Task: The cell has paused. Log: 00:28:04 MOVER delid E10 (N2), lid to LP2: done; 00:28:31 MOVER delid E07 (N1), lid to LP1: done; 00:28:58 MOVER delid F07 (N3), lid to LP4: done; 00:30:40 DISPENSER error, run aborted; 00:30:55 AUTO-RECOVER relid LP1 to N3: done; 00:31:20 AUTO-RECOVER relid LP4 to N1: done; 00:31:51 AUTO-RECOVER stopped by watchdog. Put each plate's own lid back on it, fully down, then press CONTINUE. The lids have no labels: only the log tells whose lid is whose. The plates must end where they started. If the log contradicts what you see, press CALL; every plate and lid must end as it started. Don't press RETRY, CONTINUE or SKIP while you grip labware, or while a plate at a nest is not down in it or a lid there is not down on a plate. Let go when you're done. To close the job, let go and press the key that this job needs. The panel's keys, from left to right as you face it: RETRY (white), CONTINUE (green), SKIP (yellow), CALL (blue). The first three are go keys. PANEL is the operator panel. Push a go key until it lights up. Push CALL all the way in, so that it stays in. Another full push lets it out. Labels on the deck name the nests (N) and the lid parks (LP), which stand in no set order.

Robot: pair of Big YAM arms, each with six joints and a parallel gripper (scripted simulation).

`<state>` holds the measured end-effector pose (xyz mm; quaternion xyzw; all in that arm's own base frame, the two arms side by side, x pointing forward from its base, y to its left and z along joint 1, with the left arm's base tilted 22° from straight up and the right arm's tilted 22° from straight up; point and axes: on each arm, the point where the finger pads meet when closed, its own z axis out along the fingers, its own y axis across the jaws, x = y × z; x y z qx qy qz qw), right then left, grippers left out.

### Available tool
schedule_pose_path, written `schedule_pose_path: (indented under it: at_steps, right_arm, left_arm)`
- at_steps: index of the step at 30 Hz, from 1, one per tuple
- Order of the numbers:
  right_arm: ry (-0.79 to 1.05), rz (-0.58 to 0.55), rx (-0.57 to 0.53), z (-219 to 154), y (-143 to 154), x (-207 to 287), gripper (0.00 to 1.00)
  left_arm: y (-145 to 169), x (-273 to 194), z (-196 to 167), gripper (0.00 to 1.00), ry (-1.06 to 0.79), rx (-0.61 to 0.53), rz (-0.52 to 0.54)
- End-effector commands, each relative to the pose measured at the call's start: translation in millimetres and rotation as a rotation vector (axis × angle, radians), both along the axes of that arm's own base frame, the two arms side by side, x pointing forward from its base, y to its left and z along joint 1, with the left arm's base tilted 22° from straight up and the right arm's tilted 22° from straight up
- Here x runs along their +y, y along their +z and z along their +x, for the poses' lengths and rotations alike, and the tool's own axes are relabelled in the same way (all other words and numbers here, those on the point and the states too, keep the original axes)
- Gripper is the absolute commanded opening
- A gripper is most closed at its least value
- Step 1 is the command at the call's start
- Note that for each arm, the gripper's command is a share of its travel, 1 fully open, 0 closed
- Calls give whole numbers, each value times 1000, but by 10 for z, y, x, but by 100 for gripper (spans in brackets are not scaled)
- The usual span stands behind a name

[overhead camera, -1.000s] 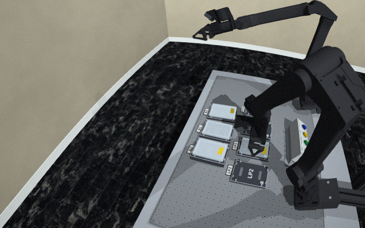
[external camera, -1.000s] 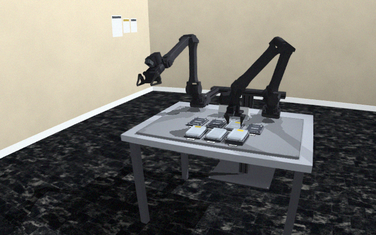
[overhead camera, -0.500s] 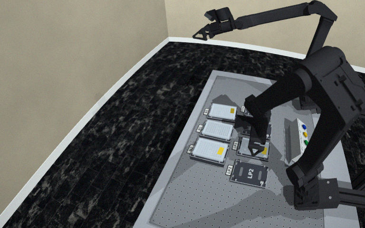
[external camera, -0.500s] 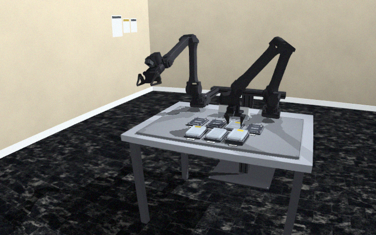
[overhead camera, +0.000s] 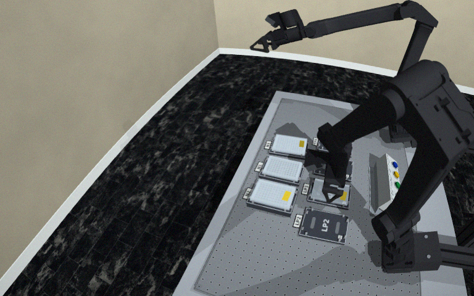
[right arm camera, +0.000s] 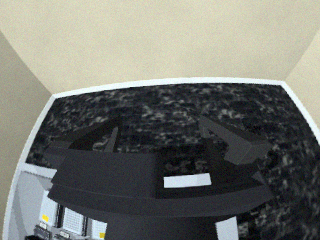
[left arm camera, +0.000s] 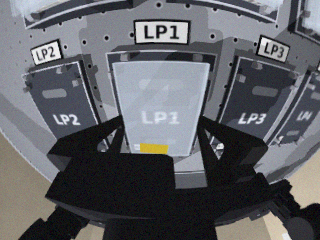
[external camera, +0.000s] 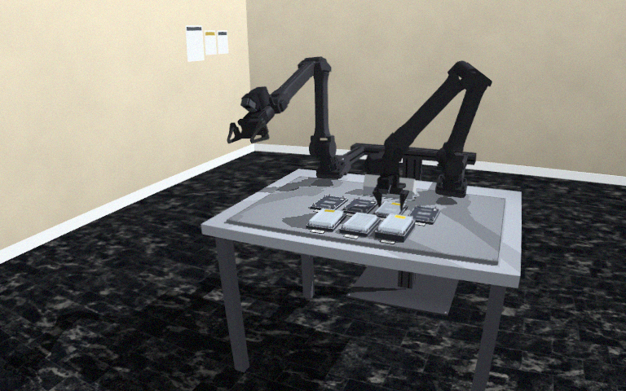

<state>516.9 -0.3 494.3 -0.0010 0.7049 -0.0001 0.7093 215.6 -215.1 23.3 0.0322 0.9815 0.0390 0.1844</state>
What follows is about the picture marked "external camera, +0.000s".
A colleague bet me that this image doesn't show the grey perforated work table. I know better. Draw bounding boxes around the grey perforated work table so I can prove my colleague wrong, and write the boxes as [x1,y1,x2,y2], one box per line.
[227,176,505,266]

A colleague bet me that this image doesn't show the grey operator panel with colored buttons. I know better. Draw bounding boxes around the grey operator panel with colored buttons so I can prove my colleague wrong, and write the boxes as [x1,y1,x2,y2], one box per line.
[362,174,417,201]

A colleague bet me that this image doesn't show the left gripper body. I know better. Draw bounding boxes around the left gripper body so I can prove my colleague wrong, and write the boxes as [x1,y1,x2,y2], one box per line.
[374,171,408,196]

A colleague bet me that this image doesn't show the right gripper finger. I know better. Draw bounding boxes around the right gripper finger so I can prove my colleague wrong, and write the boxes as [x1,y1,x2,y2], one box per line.
[250,121,270,143]
[227,122,241,143]

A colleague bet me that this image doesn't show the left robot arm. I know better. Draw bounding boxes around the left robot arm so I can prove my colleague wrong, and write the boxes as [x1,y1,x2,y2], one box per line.
[364,60,492,195]

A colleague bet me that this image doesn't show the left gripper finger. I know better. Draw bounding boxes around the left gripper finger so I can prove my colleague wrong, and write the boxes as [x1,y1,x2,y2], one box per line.
[400,191,409,211]
[373,190,382,207]

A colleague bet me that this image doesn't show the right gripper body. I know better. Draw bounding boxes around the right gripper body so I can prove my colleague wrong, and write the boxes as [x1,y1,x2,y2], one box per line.
[237,118,269,138]

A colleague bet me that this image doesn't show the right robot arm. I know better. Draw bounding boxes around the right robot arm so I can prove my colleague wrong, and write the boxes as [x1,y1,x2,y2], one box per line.
[240,56,345,175]

